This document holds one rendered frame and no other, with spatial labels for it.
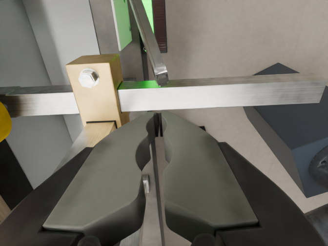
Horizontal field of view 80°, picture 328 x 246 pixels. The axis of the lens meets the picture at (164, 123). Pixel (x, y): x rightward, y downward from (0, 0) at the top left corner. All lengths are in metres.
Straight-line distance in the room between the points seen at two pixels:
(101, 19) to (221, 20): 0.80
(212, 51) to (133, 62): 0.77
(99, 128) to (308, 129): 0.66
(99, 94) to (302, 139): 0.63
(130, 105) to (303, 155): 0.61
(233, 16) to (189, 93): 0.91
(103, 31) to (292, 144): 0.61
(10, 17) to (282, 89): 0.47
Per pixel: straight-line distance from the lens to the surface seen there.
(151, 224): 0.71
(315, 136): 0.75
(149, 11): 0.38
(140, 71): 0.40
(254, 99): 0.27
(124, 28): 0.33
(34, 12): 0.53
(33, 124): 0.50
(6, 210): 0.43
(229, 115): 1.28
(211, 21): 1.10
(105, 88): 0.24
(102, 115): 0.26
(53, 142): 0.55
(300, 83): 0.28
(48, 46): 0.53
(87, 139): 0.23
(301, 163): 0.77
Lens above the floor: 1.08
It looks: 60 degrees down
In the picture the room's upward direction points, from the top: 179 degrees counter-clockwise
